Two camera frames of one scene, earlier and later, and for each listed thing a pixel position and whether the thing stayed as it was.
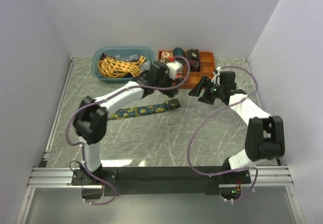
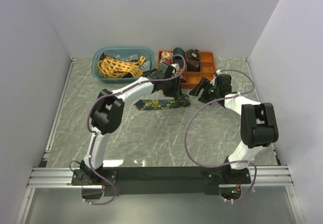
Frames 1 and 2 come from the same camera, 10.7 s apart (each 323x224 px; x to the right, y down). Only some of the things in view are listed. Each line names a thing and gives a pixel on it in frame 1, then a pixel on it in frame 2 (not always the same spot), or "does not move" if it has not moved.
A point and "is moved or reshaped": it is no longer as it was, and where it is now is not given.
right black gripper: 197,91 does not move
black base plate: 162,181 does not move
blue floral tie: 144,110 is moved or reshaped
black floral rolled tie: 193,54 does not move
